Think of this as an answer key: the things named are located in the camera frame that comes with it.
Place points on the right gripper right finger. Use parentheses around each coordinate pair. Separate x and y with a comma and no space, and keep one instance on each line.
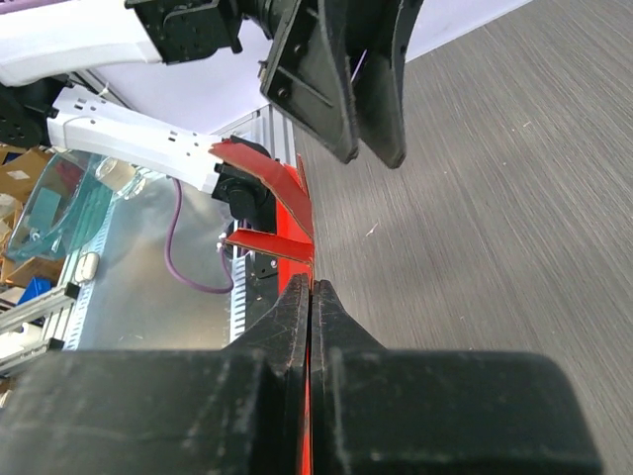
(377,410)

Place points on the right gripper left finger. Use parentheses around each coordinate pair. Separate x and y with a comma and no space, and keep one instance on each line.
(243,409)

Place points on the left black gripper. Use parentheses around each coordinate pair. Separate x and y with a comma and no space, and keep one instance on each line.
(307,74)

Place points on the red paper box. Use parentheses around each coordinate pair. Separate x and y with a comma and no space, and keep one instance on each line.
(284,333)

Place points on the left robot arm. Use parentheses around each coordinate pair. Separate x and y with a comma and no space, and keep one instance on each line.
(69,81)

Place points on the clear plastic container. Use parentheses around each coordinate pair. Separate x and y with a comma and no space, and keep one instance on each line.
(69,204)

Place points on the cardboard boxes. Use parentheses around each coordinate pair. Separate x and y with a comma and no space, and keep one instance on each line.
(18,180)

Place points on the white slotted cable duct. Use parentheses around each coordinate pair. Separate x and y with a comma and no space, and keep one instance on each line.
(85,274)

